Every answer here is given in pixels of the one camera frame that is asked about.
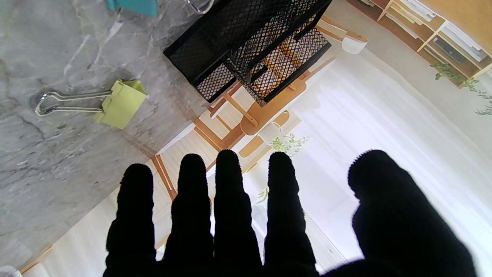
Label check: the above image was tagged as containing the teal binder clip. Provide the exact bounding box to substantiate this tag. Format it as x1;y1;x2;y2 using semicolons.
106;0;214;17

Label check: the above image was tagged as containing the black mesh desk tray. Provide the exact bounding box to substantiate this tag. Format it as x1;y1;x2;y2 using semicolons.
163;0;333;106

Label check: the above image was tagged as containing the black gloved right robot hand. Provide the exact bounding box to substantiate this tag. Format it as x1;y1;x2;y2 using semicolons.
103;149;477;277

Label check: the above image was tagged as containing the yellow-green binder clip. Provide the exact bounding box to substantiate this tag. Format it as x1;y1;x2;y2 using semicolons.
35;79;148;129

